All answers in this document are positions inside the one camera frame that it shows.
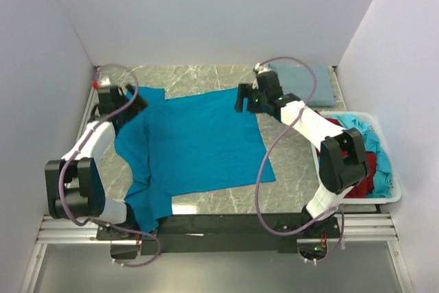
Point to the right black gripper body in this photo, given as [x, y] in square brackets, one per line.
[257, 101]

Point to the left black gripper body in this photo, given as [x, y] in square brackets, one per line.
[124, 101]

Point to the teal blue t-shirt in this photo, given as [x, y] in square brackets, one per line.
[186, 145]

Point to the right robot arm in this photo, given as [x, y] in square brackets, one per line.
[295, 114]

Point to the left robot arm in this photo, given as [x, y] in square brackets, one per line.
[73, 184]

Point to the folded grey-blue t-shirt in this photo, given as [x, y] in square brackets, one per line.
[298, 81]

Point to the white plastic laundry basket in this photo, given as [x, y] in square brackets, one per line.
[391, 190]

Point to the red t-shirt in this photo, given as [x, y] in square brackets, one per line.
[349, 160]

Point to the black mounting beam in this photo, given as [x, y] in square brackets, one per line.
[212, 233]

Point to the light blue t-shirt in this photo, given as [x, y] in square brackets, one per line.
[378, 183]

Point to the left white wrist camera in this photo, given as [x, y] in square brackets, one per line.
[101, 81]

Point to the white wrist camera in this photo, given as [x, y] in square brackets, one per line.
[101, 81]
[260, 68]

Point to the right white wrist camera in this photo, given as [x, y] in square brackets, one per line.
[260, 68]

